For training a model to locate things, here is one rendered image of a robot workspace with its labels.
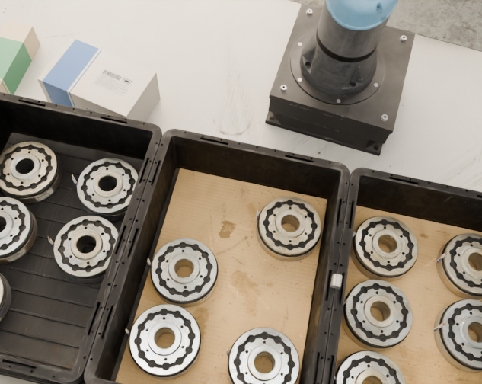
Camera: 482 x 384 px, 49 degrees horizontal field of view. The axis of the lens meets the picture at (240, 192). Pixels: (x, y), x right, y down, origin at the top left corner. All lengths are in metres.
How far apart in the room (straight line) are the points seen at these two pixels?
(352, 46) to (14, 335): 0.72
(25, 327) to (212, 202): 0.35
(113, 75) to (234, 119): 0.26
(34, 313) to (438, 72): 0.98
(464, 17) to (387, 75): 1.43
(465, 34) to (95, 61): 1.71
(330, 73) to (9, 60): 0.65
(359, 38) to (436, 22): 1.52
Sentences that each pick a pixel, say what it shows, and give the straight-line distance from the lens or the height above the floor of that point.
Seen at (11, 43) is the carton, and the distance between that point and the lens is 1.26.
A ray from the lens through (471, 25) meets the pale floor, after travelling 2.53.
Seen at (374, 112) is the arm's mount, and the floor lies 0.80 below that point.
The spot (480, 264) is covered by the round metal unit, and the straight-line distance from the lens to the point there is 0.94.
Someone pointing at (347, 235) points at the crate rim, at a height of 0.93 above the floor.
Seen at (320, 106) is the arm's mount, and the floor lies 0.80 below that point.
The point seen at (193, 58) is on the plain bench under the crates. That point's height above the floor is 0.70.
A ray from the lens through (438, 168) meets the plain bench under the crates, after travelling 1.17.
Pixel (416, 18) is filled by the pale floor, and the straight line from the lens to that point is 2.46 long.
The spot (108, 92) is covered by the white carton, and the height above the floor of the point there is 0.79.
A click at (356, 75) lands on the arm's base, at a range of 1.06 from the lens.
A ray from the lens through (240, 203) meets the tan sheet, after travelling 0.90.
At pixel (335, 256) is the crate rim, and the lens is 0.78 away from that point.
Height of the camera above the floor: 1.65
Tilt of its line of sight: 64 degrees down
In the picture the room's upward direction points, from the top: 6 degrees clockwise
